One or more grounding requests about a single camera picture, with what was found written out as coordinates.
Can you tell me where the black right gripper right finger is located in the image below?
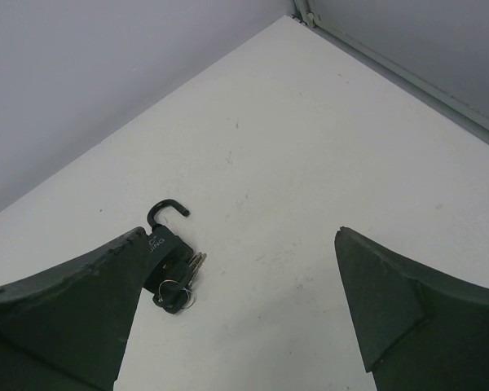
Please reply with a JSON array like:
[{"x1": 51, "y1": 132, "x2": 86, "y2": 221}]
[{"x1": 334, "y1": 227, "x2": 489, "y2": 390}]

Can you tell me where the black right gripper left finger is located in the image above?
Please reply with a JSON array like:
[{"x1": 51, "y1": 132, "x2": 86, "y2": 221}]
[{"x1": 0, "y1": 227, "x2": 149, "y2": 390}]

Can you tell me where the black-headed key bunch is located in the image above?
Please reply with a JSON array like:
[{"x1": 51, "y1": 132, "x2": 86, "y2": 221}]
[{"x1": 152, "y1": 253, "x2": 207, "y2": 314}]

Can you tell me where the black Kaijing padlock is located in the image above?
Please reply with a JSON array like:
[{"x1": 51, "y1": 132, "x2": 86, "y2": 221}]
[{"x1": 143, "y1": 199, "x2": 194, "y2": 294}]

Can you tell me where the aluminium frame post right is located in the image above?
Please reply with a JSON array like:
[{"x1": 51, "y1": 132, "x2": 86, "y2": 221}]
[{"x1": 294, "y1": 1, "x2": 489, "y2": 144}]

